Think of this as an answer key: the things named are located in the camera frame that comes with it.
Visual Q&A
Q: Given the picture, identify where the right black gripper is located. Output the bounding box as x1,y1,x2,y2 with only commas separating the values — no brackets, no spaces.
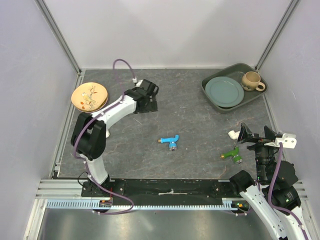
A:
236,122,280,181

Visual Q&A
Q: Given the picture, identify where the blue water faucet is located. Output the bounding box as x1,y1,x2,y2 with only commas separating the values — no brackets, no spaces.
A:
158,134,180,151

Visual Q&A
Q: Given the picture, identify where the white pvc elbow left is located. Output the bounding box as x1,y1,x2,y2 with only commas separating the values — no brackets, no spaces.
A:
105,130,110,138

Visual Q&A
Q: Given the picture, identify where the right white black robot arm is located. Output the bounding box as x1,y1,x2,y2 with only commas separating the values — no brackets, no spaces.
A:
229,122,312,240

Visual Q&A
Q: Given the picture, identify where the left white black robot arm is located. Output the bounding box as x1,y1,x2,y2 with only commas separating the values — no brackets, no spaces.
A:
71,93,158,197

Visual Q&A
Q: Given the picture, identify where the white pvc elbow right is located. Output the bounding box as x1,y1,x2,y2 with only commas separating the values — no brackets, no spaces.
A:
228,130,240,140

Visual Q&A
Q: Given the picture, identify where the green water faucet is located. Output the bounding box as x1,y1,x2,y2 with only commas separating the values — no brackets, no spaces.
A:
220,144,243,164

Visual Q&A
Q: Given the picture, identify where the teal round plate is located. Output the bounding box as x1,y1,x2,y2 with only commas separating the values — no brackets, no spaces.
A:
204,76,245,108

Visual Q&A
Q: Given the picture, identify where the dark green rectangular tray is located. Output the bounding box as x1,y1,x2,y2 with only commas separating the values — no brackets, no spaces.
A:
201,63,268,114

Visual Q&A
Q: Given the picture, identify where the beige ceramic mug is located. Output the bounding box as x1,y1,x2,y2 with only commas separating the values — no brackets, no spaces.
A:
241,71,266,92

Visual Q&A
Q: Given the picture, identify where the orange bird pattern plate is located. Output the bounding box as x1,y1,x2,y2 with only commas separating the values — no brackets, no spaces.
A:
71,82,109,113

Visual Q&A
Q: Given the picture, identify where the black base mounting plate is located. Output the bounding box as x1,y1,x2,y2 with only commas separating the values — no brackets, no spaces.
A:
81,178,241,205

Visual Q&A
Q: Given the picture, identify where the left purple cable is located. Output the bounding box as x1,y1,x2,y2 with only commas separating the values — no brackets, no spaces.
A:
74,58,137,215

